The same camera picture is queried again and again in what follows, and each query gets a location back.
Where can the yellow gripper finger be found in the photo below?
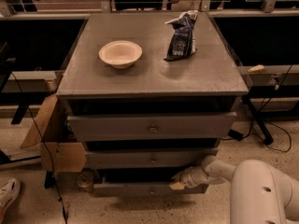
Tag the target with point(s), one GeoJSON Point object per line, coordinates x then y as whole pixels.
{"type": "Point", "coordinates": [177, 176]}
{"type": "Point", "coordinates": [177, 185]}

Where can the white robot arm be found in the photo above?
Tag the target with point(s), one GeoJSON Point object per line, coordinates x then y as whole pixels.
{"type": "Point", "coordinates": [259, 193]}

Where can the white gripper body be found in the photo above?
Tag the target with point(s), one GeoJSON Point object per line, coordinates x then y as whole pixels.
{"type": "Point", "coordinates": [191, 177]}

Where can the grey middle drawer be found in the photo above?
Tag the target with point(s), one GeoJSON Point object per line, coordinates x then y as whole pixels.
{"type": "Point", "coordinates": [147, 158]}

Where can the brown cardboard box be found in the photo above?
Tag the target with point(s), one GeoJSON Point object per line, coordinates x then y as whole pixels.
{"type": "Point", "coordinates": [49, 133]}

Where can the grey drawer cabinet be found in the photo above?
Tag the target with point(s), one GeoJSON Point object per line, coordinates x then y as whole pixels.
{"type": "Point", "coordinates": [206, 82]}

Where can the black power adapter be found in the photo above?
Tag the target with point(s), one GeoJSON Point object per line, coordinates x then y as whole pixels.
{"type": "Point", "coordinates": [235, 135]}

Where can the grey top drawer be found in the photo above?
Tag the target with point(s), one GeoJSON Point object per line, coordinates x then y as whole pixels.
{"type": "Point", "coordinates": [149, 126]}

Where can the white sneaker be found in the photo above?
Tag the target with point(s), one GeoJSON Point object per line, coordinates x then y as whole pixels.
{"type": "Point", "coordinates": [8, 195]}

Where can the small yellow foam piece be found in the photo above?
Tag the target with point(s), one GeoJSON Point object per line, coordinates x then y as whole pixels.
{"type": "Point", "coordinates": [256, 68]}

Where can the grey drawer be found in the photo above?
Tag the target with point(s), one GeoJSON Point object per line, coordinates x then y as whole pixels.
{"type": "Point", "coordinates": [149, 126]}
{"type": "Point", "coordinates": [147, 158]}
{"type": "Point", "coordinates": [140, 182]}

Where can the black table leg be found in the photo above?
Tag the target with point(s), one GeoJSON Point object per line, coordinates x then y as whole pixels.
{"type": "Point", "coordinates": [268, 139]}

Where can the grey bottom drawer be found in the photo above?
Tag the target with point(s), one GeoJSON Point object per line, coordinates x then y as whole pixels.
{"type": "Point", "coordinates": [140, 182]}

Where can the dark blue chip bag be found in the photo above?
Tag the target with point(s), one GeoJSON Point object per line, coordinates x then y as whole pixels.
{"type": "Point", "coordinates": [182, 44]}

